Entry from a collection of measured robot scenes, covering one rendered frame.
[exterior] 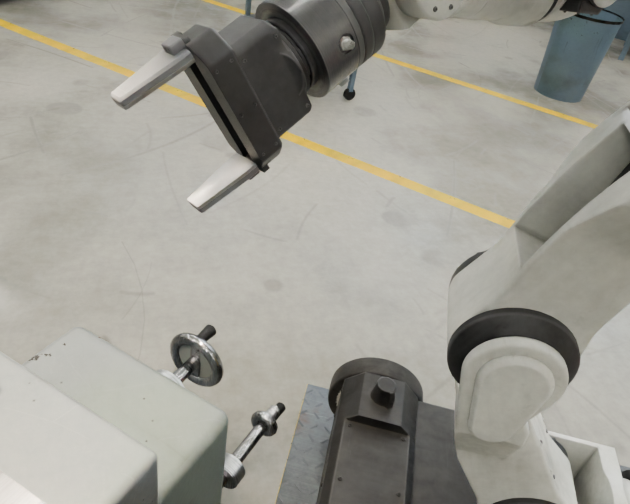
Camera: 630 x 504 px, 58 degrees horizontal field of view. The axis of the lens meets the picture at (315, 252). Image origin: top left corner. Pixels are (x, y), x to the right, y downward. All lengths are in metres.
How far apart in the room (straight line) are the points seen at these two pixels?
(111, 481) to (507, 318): 0.46
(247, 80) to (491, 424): 0.47
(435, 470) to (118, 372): 0.57
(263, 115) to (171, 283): 1.78
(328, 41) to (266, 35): 0.05
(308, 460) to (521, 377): 0.69
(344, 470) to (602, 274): 0.58
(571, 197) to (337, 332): 1.49
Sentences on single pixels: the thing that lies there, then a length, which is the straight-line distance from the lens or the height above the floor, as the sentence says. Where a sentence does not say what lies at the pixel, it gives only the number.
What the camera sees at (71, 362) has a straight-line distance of 0.97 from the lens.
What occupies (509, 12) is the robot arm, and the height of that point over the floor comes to 1.33.
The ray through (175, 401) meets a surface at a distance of 0.90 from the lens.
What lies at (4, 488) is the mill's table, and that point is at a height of 0.94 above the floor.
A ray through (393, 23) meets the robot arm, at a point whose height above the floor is 1.32.
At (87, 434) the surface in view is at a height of 0.86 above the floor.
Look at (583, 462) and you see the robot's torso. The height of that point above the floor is 0.69.
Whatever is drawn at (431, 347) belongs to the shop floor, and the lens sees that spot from 2.14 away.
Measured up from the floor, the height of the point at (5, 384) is 0.86.
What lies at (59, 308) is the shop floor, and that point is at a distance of 2.15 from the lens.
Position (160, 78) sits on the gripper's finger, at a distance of 0.43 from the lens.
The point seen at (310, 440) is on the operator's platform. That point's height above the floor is 0.40.
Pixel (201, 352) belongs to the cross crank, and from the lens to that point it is 1.04.
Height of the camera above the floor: 1.45
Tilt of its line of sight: 37 degrees down
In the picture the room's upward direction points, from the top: 11 degrees clockwise
